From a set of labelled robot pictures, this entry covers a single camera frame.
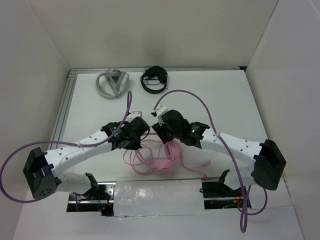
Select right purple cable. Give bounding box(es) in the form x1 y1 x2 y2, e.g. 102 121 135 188
153 89 269 233

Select black headphones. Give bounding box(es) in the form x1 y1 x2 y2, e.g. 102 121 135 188
140 65 168 95

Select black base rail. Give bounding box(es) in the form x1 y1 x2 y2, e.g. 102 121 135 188
66 177 243 217

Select pink headphones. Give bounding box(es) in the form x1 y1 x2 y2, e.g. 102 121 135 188
149 140 183 170

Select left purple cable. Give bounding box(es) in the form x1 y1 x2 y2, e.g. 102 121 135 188
0 90 133 203

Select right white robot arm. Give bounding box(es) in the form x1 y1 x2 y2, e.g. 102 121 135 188
151 108 287 196

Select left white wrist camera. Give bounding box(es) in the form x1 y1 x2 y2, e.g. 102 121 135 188
127 111 142 118

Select grey white headphones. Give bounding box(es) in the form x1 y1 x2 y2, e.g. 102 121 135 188
94 68 130 99

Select purple cable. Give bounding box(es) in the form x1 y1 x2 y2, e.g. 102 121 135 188
0 90 133 203
153 89 269 233

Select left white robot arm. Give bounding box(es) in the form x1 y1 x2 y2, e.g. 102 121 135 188
23 116 150 200

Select white taped cover plate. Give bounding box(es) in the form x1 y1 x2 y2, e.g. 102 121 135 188
113 179 205 217

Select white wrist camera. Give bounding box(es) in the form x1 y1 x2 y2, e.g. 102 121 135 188
127 111 142 118
151 104 168 126

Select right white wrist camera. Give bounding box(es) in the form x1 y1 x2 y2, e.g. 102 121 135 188
151 104 168 126

